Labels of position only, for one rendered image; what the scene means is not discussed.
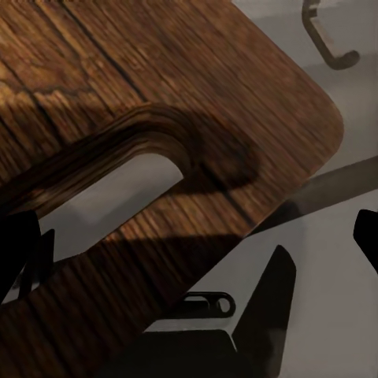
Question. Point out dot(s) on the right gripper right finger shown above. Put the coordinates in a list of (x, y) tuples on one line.
[(366, 234)]

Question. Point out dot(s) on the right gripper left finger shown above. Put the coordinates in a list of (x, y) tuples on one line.
[(19, 235)]

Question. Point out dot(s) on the cutting board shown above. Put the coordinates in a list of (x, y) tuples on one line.
[(79, 77)]

